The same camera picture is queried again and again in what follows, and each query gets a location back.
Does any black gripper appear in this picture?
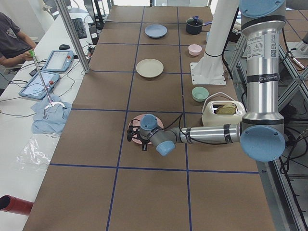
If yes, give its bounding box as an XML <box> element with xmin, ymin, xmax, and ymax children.
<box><xmin>127</xmin><ymin>125</ymin><xmax>148</xmax><ymax>151</ymax></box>

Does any pink plate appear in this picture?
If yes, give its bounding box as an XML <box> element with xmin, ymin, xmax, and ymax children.
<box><xmin>129</xmin><ymin>114</ymin><xmax>164</xmax><ymax>144</ymax></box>

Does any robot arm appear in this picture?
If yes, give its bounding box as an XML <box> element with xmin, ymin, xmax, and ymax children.
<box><xmin>127</xmin><ymin>0</ymin><xmax>286</xmax><ymax>162</ymax></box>

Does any cream toaster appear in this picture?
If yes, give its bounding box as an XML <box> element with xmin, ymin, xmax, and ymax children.
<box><xmin>202</xmin><ymin>92</ymin><xmax>246</xmax><ymax>127</ymax></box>

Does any green bowl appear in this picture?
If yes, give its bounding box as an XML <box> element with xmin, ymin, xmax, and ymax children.
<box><xmin>192</xmin><ymin>86</ymin><xmax>209</xmax><ymax>102</ymax></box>

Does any cream plate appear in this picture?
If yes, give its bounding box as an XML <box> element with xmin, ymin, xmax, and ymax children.
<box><xmin>136</xmin><ymin>59</ymin><xmax>164</xmax><ymax>78</ymax></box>

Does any bread slice in toaster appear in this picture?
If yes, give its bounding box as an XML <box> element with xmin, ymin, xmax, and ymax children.
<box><xmin>215</xmin><ymin>104</ymin><xmax>236</xmax><ymax>115</ymax></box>

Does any light blue cloth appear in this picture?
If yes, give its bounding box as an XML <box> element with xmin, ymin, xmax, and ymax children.
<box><xmin>31</xmin><ymin>93</ymin><xmax>72</xmax><ymax>134</ymax></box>

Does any pink bowl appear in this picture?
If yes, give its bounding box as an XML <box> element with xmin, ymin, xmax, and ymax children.
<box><xmin>188</xmin><ymin>44</ymin><xmax>202</xmax><ymax>56</ymax></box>

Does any clear plastic bag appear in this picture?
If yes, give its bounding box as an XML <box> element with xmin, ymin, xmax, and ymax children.
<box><xmin>14</xmin><ymin>134</ymin><xmax>60</xmax><ymax>173</ymax></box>

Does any blue plate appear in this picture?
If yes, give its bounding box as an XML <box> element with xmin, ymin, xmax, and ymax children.
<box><xmin>144</xmin><ymin>24</ymin><xmax>167</xmax><ymax>39</ymax></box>

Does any far teach pendant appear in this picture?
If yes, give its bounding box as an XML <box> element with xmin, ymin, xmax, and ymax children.
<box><xmin>42</xmin><ymin>50</ymin><xmax>74</xmax><ymax>73</ymax></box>

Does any teach pendant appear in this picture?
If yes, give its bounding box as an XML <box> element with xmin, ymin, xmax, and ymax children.
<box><xmin>42</xmin><ymin>50</ymin><xmax>74</xmax><ymax>73</ymax></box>
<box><xmin>19</xmin><ymin>71</ymin><xmax>60</xmax><ymax>100</ymax></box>

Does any near teach pendant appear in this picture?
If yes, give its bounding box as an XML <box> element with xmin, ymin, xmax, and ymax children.
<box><xmin>19</xmin><ymin>71</ymin><xmax>60</xmax><ymax>100</ymax></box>

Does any black computer mouse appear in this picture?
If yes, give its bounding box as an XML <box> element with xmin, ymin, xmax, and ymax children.
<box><xmin>59</xmin><ymin>44</ymin><xmax>70</xmax><ymax>50</ymax></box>

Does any light blue cup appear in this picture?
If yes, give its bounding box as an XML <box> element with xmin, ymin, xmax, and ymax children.
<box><xmin>206</xmin><ymin>31</ymin><xmax>210</xmax><ymax>43</ymax></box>

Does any dark blue pot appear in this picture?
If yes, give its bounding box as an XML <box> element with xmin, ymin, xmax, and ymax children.
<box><xmin>186</xmin><ymin>15</ymin><xmax>212</xmax><ymax>35</ymax></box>

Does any black keyboard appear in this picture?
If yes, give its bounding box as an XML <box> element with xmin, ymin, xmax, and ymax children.
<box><xmin>71</xmin><ymin>18</ymin><xmax>87</xmax><ymax>39</ymax></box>

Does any reacher grabber tool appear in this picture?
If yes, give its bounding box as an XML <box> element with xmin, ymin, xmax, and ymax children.
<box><xmin>29</xmin><ymin>50</ymin><xmax>65</xmax><ymax>119</ymax></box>

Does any red cylinder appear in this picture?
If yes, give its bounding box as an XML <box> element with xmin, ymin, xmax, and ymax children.
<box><xmin>0</xmin><ymin>195</ymin><xmax>34</xmax><ymax>216</ymax></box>

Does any seated person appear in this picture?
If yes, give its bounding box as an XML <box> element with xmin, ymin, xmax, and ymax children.
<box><xmin>0</xmin><ymin>13</ymin><xmax>36</xmax><ymax>67</ymax></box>

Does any aluminium frame post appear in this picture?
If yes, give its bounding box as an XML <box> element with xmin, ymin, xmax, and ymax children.
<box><xmin>55</xmin><ymin>0</ymin><xmax>90</xmax><ymax>74</ymax></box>

